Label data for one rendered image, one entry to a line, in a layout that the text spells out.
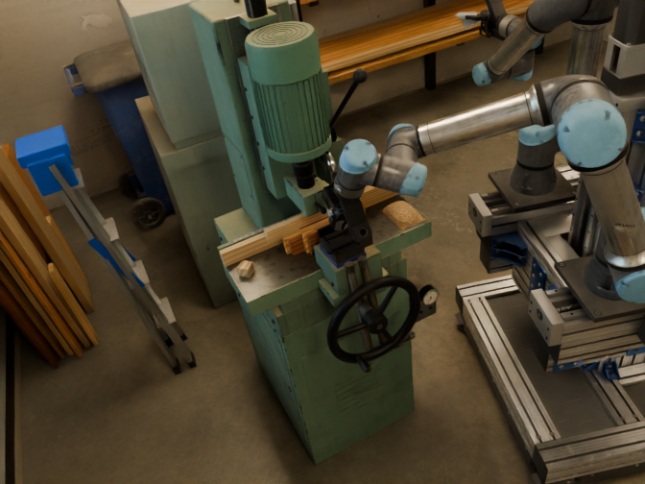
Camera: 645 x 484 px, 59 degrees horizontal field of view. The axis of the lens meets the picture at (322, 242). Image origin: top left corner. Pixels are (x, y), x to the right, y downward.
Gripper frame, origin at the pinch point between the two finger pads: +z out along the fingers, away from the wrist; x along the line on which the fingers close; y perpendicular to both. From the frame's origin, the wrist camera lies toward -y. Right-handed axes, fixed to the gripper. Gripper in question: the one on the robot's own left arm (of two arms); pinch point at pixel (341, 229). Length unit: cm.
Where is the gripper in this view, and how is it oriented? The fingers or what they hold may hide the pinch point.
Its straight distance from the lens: 155.1
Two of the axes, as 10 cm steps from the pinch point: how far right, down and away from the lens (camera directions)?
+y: -4.6, -8.3, 3.1
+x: -8.8, 3.8, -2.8
